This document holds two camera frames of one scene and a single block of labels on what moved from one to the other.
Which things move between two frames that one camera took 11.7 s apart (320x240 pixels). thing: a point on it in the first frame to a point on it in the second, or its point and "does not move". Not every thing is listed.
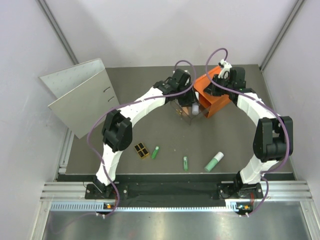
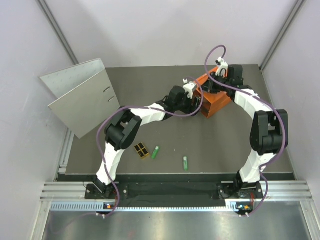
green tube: x=155 y=152 does not move
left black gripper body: x=184 y=93 to x=185 y=106
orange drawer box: x=206 y=99 does not move
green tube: x=185 y=163 does not move
